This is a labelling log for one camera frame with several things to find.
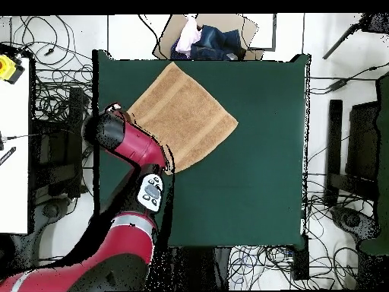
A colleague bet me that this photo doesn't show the black tripod leg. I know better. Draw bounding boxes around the black tripod leg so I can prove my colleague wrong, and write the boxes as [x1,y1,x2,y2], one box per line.
[322,13,389,60]

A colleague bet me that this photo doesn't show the black flat tool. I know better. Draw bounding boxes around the black flat tool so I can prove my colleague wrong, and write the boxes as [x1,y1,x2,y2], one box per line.
[0,146,17,167]

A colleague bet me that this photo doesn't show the black stand base with caster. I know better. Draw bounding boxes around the black stand base with caster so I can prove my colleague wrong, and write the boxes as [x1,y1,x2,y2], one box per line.
[31,196,78,238]
[330,205,381,244]

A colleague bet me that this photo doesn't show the brown cardboard box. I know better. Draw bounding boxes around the brown cardboard box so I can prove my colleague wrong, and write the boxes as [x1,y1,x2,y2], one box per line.
[152,13,265,61]

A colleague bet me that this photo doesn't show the blue denim jeans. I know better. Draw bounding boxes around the blue denim jeans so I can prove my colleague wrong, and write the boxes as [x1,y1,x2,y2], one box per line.
[169,24,247,61]

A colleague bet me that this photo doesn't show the orange terry towel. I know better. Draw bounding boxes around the orange terry towel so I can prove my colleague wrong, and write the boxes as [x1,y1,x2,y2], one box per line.
[126,61,239,175]

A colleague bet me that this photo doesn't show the yellow emergency stop button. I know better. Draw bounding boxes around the yellow emergency stop button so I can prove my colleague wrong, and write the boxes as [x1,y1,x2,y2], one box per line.
[0,54,26,85]

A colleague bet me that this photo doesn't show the pink garment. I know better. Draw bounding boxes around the pink garment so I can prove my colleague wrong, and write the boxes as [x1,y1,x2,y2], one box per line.
[175,14,203,57]

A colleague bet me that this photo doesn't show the black frame stand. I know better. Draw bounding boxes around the black frame stand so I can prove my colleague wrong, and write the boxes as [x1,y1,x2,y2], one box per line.
[30,86,93,200]

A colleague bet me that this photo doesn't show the white desk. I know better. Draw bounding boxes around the white desk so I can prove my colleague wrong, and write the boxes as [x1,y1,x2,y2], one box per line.
[0,57,31,235]

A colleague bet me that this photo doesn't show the green cloth covered table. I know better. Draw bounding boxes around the green cloth covered table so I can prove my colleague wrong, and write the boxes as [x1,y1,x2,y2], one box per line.
[359,72,389,256]

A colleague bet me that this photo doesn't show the black cable with adapter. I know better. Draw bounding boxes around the black cable with adapter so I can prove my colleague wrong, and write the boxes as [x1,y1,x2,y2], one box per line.
[309,62,389,95]

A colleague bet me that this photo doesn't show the dark green table cloth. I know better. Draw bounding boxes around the dark green table cloth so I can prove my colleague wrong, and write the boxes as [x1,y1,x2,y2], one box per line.
[92,49,311,250]

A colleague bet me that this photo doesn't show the black floor cable tangle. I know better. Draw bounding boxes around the black floor cable tangle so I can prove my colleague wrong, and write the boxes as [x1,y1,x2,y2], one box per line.
[227,194,365,290]
[10,14,93,122]

